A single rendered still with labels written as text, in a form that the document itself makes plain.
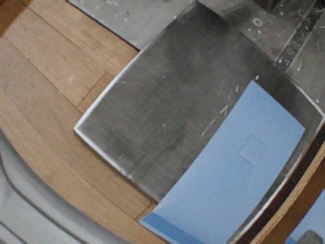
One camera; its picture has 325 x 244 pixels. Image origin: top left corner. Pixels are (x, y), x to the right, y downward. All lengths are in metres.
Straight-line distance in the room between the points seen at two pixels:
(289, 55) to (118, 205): 0.21
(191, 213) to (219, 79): 0.11
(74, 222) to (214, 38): 0.42
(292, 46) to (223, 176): 0.15
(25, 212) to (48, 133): 0.41
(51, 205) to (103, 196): 0.39
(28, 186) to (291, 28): 0.49
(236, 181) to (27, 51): 0.23
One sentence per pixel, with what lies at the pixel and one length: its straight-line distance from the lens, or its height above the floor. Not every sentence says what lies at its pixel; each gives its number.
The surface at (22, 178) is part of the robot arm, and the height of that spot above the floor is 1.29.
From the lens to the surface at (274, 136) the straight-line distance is 0.67.
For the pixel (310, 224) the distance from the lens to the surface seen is 0.60.
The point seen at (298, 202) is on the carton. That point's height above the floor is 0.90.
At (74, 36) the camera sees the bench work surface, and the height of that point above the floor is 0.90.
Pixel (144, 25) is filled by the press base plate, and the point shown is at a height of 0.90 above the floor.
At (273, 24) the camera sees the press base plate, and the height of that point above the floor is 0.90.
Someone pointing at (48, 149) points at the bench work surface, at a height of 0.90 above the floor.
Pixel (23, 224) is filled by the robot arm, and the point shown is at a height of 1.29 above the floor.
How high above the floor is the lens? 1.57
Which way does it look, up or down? 75 degrees down
